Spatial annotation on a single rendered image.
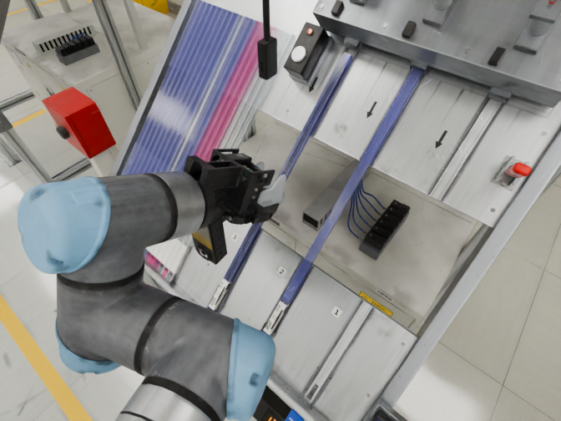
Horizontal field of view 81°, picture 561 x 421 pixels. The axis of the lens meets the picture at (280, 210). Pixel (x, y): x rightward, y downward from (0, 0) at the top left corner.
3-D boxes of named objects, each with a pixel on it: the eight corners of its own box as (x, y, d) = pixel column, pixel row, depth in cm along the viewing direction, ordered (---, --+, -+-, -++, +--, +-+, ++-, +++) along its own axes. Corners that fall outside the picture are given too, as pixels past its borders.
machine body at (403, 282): (366, 380, 119) (424, 318, 71) (228, 271, 147) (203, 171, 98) (437, 259, 150) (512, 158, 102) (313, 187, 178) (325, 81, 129)
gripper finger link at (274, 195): (305, 176, 53) (272, 180, 46) (293, 208, 56) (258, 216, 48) (291, 168, 55) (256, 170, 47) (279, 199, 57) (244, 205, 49)
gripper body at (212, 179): (280, 170, 45) (219, 179, 35) (260, 223, 48) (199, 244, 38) (240, 147, 48) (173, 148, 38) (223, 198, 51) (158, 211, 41)
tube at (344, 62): (212, 317, 60) (209, 319, 59) (207, 313, 61) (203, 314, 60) (352, 58, 52) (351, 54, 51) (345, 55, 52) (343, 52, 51)
